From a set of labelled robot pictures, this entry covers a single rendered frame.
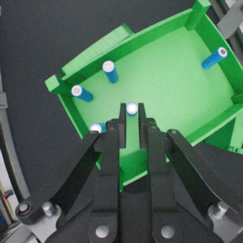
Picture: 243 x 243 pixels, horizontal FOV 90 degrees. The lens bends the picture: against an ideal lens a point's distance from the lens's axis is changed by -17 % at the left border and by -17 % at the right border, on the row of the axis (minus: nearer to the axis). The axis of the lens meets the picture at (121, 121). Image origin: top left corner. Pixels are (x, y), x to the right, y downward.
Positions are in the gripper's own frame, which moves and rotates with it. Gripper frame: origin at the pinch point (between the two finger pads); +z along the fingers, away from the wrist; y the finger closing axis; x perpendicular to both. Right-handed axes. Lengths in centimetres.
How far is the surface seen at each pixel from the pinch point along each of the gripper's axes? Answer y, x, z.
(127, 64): -0.8, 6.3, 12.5
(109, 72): -3.2, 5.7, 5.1
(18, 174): -62, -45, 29
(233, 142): 36.7, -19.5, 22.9
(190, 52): 11.9, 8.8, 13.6
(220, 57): 14.5, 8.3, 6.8
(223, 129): 37, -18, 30
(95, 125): -5.3, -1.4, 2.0
